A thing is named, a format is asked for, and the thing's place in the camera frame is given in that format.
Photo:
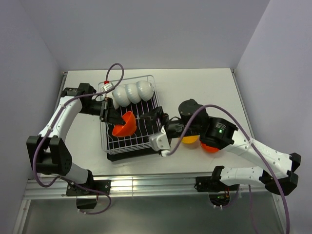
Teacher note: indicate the black drip tray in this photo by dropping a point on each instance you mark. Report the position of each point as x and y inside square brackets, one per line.
[132, 146]

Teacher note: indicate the orange plastic bowl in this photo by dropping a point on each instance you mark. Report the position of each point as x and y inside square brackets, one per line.
[209, 149]
[126, 129]

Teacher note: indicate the yellow plastic bowl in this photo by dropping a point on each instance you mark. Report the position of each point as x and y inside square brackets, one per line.
[190, 141]

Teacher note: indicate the aluminium frame rail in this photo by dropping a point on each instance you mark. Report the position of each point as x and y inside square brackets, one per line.
[122, 186]

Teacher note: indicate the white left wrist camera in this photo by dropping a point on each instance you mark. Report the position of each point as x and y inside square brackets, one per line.
[107, 86]

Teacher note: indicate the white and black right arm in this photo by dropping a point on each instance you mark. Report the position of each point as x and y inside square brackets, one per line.
[273, 170]

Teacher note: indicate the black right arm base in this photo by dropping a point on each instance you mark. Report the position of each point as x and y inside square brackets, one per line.
[223, 195]

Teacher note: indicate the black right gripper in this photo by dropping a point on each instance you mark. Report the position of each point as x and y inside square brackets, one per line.
[153, 115]

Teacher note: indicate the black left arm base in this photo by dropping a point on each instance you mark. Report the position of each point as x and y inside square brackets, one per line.
[87, 196]

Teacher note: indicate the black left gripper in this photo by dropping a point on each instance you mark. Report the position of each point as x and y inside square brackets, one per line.
[109, 114]

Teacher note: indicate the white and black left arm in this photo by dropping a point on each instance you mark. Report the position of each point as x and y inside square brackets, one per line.
[47, 151]

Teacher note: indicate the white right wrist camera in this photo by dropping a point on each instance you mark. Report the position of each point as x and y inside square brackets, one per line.
[159, 142]

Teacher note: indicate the white wire dish rack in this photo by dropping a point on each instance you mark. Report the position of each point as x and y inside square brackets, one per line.
[148, 78]

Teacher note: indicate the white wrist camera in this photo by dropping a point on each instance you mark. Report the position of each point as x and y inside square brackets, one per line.
[159, 142]
[107, 86]

